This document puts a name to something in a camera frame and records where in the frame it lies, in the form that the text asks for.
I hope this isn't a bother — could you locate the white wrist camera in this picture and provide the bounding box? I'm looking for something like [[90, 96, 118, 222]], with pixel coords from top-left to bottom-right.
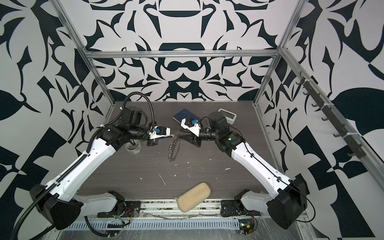
[[150, 126, 171, 140], [181, 117, 201, 137]]

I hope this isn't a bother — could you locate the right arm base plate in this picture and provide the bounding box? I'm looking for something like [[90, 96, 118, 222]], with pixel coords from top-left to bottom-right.
[[220, 200, 244, 218]]

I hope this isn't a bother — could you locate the wall hook rail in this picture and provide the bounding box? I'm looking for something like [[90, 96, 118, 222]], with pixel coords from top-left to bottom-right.
[[297, 71, 369, 159]]

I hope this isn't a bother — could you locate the small circuit board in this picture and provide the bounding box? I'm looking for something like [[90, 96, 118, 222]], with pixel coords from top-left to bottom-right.
[[239, 218, 258, 235]]

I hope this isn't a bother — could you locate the white digital clock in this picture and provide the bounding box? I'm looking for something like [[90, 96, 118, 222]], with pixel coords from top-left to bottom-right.
[[218, 109, 237, 125]]

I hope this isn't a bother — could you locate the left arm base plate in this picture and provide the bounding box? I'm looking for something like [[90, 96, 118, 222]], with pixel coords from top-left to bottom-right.
[[97, 201, 142, 218]]

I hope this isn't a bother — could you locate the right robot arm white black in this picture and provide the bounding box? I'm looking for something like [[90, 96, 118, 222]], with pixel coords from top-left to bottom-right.
[[180, 112, 308, 230]]

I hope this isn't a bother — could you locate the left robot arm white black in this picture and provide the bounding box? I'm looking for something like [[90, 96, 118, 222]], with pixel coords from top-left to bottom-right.
[[30, 107, 171, 230]]

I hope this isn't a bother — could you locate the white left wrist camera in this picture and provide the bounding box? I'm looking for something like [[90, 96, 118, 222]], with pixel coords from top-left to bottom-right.
[[150, 126, 171, 140]]

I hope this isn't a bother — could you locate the blue notebook yellow label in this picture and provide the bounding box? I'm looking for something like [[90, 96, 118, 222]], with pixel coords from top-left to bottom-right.
[[173, 109, 201, 124]]

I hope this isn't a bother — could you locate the black corrugated cable hose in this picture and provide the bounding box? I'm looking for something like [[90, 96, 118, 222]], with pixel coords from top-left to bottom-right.
[[10, 91, 156, 240]]

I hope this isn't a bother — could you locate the white cable duct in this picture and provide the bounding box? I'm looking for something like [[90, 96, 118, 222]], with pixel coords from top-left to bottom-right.
[[61, 218, 241, 231]]

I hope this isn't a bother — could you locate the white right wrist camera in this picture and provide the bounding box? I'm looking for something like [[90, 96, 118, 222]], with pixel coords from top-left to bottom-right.
[[181, 117, 201, 137]]

